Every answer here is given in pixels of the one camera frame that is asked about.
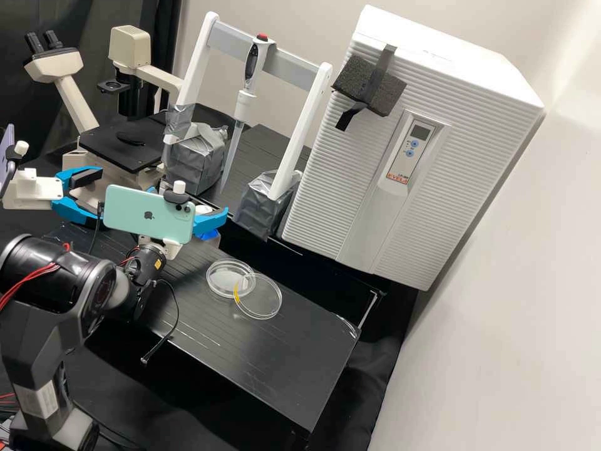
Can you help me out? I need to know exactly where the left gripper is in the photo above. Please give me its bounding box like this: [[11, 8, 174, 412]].
[[1, 165, 108, 224]]

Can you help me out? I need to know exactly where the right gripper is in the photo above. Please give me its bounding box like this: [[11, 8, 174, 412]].
[[135, 185, 230, 260]]

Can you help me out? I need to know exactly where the white-capped bottle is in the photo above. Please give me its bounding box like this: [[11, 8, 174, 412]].
[[195, 202, 222, 251]]

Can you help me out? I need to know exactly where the grey taped block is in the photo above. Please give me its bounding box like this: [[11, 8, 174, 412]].
[[234, 170, 304, 241], [163, 123, 230, 196]]

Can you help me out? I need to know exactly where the petri dish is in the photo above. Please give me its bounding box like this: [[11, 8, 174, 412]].
[[206, 257, 257, 302]]

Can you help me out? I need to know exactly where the black platform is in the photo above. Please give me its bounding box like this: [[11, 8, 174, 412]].
[[187, 105, 391, 333], [44, 219, 364, 438]]

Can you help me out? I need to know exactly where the pipette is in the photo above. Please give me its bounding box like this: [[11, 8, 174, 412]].
[[219, 33, 279, 195]]

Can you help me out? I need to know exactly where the petri dish lid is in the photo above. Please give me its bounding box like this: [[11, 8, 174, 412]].
[[232, 272, 284, 321]]

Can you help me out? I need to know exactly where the cream microscope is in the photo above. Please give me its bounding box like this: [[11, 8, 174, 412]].
[[23, 26, 187, 190]]

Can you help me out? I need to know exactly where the incubator door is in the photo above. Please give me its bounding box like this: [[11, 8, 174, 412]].
[[276, 33, 542, 293]]

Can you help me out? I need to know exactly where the white pipette stand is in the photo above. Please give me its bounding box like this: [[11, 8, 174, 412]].
[[162, 11, 335, 202]]

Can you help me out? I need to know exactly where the white incubator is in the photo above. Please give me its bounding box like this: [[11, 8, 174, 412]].
[[349, 4, 546, 115]]

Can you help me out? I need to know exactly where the black cable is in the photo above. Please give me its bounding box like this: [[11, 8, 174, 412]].
[[140, 277, 182, 365], [90, 201, 104, 257]]

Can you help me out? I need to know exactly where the right wrist camera phone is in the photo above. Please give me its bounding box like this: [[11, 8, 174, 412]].
[[103, 180, 197, 246]]

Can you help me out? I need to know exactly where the wrist camera phone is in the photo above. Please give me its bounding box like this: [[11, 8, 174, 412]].
[[103, 180, 197, 246], [0, 123, 30, 199]]

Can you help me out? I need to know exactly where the left wrist camera phone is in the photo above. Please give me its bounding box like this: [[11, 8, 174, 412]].
[[0, 123, 30, 199]]

